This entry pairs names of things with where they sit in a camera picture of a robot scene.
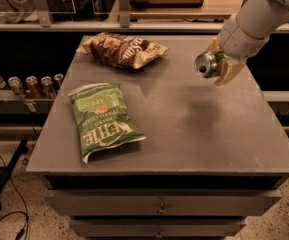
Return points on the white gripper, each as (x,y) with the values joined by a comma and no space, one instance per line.
(240,41)

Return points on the low side shelf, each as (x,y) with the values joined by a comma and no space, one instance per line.
(9,104)

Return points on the green Kettle chips bag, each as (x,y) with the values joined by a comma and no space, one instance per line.
(102,118)

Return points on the upper grey drawer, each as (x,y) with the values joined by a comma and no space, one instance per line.
(240,203)

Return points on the left metal bracket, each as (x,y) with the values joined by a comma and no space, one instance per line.
(43,12)

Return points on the green soda can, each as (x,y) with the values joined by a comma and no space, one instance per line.
(208,63)

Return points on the red soda can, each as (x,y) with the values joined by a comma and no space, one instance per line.
(34,86)

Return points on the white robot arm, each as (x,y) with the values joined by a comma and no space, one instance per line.
(260,18)

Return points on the brown chips bag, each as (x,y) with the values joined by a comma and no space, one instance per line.
(122,51)

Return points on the middle metal bracket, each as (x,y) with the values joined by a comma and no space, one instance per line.
(124,13)

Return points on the black metal stand leg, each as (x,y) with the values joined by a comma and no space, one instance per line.
(4,177)

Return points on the silver green can on shelf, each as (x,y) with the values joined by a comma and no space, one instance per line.
(17,87)

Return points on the dark soda can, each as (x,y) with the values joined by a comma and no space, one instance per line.
(58,78)

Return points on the grey drawer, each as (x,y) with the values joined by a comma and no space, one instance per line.
(240,203)
(105,228)

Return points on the brown soda can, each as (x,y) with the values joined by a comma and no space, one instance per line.
(48,87)

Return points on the lower grey drawer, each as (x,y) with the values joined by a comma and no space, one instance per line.
(105,228)

